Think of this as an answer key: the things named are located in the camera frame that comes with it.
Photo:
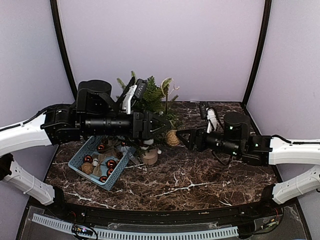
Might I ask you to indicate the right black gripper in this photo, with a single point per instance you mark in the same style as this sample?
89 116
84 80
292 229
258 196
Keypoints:
199 133

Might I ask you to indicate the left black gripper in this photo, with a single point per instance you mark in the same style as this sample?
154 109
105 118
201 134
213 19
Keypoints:
144 132

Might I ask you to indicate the twine ball ornament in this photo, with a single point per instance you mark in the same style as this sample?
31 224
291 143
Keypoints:
170 136
87 168

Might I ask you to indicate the white ball string lights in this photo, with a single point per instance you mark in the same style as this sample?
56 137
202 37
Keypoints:
140 155

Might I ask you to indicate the white cotton boll ornament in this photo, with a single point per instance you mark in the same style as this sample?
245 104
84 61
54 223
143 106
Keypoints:
145 144

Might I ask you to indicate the small green christmas tree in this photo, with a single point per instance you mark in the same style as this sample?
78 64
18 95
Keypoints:
153 100

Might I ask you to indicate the wooden heart ornament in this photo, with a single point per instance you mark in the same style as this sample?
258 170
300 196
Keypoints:
175 87

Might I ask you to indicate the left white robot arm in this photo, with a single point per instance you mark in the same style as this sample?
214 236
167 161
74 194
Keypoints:
52 126

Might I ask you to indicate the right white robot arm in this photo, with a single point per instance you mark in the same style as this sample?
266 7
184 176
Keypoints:
259 150

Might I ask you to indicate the copper red bauble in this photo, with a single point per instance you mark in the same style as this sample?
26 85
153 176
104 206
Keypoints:
111 164
109 171
88 159
100 148

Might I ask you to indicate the light blue plastic basket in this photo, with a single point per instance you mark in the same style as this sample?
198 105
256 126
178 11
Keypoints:
105 180

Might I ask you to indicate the burlap bow ornament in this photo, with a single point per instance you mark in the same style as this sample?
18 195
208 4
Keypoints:
97 162

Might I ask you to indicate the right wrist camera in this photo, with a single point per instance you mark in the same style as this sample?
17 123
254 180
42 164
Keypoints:
208 114

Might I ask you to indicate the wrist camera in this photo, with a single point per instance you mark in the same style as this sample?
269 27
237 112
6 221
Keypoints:
208 114
133 92

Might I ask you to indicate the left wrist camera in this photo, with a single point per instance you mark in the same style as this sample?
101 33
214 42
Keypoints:
133 92

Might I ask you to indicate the black table front rail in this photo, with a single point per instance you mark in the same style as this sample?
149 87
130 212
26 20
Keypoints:
234 215

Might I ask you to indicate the white cable duct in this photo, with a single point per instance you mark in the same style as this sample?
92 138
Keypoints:
140 233

